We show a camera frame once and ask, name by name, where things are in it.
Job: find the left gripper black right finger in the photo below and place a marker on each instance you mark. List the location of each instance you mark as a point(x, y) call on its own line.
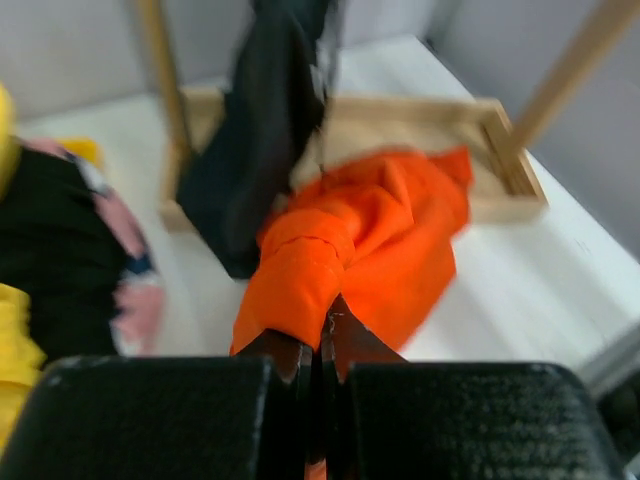
point(388, 418)

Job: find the yellow shorts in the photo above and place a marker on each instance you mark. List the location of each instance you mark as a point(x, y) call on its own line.
point(20, 357)

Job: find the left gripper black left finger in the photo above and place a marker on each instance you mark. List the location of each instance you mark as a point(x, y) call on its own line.
point(108, 417)

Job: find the orange shorts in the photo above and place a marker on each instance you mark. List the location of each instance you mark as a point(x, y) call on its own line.
point(376, 232)

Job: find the black shorts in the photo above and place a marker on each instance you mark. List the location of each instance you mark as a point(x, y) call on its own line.
point(57, 250)

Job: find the pink shark print shorts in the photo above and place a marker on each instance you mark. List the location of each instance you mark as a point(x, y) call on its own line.
point(139, 295)

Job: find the wooden clothes rack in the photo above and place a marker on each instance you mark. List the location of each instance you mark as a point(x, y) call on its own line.
point(505, 188)

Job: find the dark navy shorts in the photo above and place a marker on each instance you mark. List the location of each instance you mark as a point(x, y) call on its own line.
point(283, 73)

